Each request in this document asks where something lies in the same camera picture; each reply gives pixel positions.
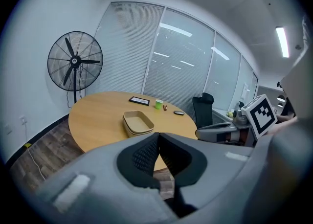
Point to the white wall socket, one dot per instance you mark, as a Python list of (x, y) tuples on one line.
[(8, 129), (23, 120)]

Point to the wooden tray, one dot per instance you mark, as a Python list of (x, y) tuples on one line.
[(139, 121), (141, 133)]

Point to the black standing fan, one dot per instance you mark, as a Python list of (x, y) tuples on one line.
[(74, 60)]

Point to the grey computer mouse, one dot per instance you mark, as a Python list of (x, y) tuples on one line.
[(179, 113)]

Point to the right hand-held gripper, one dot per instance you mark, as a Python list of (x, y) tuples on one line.
[(262, 116)]

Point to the black framed picture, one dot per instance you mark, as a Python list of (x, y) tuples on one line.
[(139, 100)]

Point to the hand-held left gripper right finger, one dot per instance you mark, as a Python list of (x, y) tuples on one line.
[(190, 164)]

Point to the green paper cup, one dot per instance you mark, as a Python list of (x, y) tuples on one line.
[(158, 105)]

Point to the yellow floor tape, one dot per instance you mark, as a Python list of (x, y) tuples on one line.
[(28, 145)]

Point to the white paper notice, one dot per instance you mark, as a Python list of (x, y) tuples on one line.
[(245, 90)]

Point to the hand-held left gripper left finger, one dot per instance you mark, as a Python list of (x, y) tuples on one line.
[(127, 164)]

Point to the black office chair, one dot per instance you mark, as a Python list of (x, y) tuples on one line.
[(203, 110)]

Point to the person's right forearm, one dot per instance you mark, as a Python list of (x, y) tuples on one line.
[(287, 119)]

